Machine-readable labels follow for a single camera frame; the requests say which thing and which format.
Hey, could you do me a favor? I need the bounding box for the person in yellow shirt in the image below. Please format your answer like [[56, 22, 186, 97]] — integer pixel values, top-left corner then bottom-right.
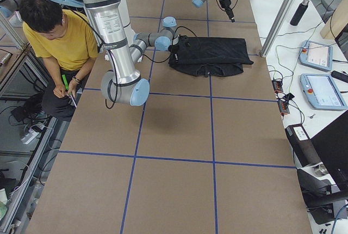
[[19, 0, 98, 121]]

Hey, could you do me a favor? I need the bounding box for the black graphic t-shirt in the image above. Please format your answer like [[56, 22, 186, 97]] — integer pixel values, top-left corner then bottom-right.
[[169, 37, 253, 77]]

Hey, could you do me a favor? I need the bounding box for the orange black connector module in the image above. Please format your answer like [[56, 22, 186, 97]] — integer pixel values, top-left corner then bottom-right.
[[271, 79, 284, 93]]

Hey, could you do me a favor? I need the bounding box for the far blue teach pendant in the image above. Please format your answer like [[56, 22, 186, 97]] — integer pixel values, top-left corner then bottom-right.
[[299, 40, 333, 71]]

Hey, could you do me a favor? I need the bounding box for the black monitor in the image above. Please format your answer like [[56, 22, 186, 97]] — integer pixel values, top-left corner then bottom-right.
[[312, 114, 347, 190]]

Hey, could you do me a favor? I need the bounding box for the black box device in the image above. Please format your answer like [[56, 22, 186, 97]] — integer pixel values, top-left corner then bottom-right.
[[285, 124, 322, 168]]

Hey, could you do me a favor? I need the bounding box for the aluminium frame post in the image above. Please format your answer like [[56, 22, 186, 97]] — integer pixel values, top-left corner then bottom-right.
[[260, 0, 294, 58]]

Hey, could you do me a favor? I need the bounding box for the white power strip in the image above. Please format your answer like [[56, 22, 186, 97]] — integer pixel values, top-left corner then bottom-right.
[[21, 125, 42, 145]]

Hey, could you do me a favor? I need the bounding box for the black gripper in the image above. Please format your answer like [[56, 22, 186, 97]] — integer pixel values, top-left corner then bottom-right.
[[170, 35, 188, 54], [219, 0, 235, 22]]

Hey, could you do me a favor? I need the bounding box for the near blue teach pendant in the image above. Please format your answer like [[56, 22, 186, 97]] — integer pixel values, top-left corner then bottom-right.
[[300, 73, 347, 110]]

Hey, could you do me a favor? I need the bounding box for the blue teach pendant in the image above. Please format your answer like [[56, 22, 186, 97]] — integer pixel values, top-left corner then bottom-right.
[[300, 73, 347, 110], [299, 40, 333, 71]]

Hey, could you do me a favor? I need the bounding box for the black cylinder bottle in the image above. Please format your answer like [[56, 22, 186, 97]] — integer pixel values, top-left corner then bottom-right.
[[290, 0, 310, 26]]

